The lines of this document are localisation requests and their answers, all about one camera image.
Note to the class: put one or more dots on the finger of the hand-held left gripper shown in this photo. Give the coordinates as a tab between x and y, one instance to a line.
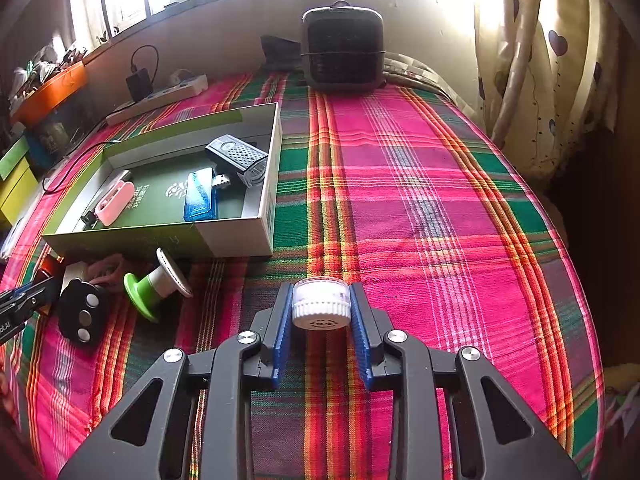
20	292
45	295

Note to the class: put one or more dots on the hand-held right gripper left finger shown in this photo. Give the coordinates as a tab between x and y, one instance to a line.
282	340

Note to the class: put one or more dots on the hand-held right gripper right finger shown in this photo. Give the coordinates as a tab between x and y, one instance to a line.
360	340

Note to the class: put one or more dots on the red brown small bottle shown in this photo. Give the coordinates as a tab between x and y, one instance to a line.
50	266

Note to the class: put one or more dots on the white small box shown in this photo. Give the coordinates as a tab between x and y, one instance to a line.
75	272

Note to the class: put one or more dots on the black round button disc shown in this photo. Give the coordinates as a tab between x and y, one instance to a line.
75	317

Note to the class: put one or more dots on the white round cap device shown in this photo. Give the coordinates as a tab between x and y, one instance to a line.
320	305

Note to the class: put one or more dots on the pink looped band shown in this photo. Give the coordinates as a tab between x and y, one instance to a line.
107	272

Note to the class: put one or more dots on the green cardboard box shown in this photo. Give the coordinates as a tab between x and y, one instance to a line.
125	245

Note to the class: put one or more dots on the green and white spool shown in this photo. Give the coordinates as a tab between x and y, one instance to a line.
150	287

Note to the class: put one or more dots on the pink white case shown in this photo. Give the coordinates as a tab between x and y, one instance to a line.
115	205

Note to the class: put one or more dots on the blue translucent usb tester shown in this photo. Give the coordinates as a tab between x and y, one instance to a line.
200	197

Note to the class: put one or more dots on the black bike light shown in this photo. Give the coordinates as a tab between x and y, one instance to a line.
235	152

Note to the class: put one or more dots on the yellow box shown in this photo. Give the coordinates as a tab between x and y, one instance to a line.
15	190

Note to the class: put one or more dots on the green box lid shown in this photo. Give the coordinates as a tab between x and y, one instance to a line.
12	157

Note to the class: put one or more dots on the blue box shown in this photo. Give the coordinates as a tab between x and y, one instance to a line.
40	145

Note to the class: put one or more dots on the orange tray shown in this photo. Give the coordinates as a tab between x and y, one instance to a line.
50	95

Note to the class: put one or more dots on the white power strip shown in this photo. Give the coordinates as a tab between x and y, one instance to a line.
165	95

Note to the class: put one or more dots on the grey patterned cloth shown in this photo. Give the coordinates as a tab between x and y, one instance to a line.
425	75

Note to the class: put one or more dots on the black portable heater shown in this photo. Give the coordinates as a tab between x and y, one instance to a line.
342	50

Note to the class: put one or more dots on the cream heart print curtain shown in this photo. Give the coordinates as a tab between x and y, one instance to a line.
525	85

